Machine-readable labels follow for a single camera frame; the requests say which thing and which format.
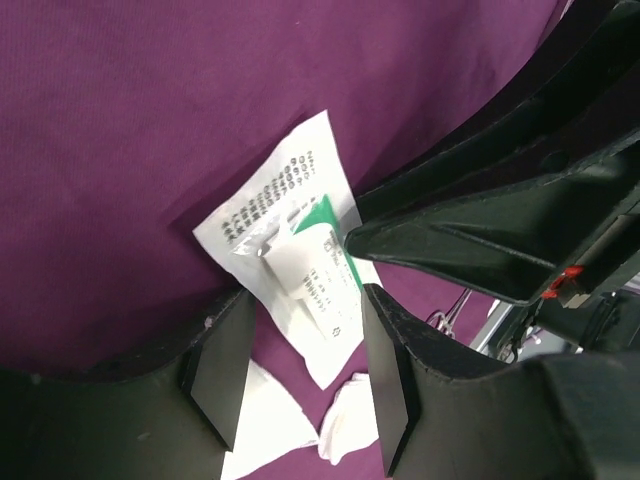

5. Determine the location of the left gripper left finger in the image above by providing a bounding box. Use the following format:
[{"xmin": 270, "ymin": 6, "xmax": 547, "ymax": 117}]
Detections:
[{"xmin": 1, "ymin": 289, "xmax": 255, "ymax": 479}]

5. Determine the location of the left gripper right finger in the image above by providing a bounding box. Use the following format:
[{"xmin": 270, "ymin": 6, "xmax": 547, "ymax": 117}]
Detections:
[{"xmin": 362, "ymin": 284, "xmax": 639, "ymax": 479}]

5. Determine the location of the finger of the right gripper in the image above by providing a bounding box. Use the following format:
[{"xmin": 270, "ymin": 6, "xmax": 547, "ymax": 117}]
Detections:
[
  {"xmin": 346, "ymin": 130, "xmax": 639, "ymax": 305},
  {"xmin": 357, "ymin": 1, "xmax": 639, "ymax": 222}
]

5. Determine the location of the white green sterile pouch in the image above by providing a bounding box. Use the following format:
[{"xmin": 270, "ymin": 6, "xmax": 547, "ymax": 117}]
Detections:
[{"xmin": 193, "ymin": 111, "xmax": 380, "ymax": 389}]

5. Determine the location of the steel hemostat bottom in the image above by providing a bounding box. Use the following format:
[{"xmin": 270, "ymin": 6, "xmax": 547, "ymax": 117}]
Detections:
[{"xmin": 426, "ymin": 289, "xmax": 472, "ymax": 338}]

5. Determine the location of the purple surgical cloth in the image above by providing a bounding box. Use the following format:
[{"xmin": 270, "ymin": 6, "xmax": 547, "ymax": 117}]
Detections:
[{"xmin": 0, "ymin": 0, "xmax": 640, "ymax": 480}]

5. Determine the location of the white gauze pad middle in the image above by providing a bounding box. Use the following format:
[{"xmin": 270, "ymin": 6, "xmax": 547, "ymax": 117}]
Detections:
[{"xmin": 221, "ymin": 360, "xmax": 319, "ymax": 479}]

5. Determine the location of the white gauze pad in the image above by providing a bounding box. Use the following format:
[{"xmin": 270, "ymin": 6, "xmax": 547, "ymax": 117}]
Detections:
[
  {"xmin": 318, "ymin": 372, "xmax": 379, "ymax": 466},
  {"xmin": 221, "ymin": 360, "xmax": 319, "ymax": 479}
]

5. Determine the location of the white gauze pad bottom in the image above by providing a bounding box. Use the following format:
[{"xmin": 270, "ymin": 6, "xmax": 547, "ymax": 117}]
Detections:
[{"xmin": 318, "ymin": 372, "xmax": 379, "ymax": 466}]

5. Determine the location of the aluminium front rail frame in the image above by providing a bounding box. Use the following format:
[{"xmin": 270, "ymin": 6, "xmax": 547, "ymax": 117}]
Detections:
[{"xmin": 469, "ymin": 300, "xmax": 544, "ymax": 364}]

